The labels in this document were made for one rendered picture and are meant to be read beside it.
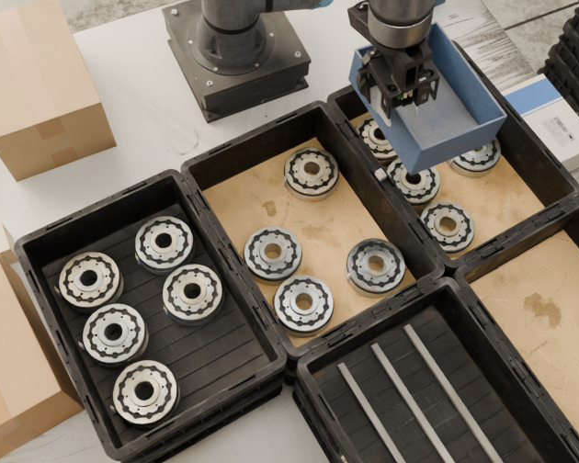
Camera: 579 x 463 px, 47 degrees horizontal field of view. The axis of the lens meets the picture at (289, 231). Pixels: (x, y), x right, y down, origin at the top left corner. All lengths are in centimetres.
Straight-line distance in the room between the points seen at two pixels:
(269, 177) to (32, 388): 55
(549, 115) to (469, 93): 45
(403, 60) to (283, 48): 70
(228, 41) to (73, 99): 33
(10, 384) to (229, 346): 35
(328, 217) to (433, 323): 27
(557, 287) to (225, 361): 60
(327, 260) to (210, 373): 29
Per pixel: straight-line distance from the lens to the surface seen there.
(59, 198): 147
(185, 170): 118
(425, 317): 120
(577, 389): 125
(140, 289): 121
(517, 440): 120
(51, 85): 142
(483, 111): 109
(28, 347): 119
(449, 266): 114
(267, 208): 125
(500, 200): 134
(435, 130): 108
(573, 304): 130
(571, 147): 151
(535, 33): 281
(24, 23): 154
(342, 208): 126
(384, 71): 89
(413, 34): 81
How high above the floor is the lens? 194
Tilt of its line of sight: 65 degrees down
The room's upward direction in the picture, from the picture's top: 5 degrees clockwise
